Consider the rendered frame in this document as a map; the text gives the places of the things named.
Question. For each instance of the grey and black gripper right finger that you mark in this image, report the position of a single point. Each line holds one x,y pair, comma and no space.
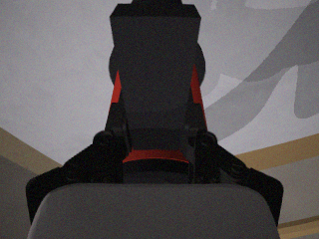
208,162

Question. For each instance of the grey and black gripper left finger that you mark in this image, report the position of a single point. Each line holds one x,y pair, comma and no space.
102,160

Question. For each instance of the black round disk with center stud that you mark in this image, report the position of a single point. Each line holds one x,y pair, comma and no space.
199,64

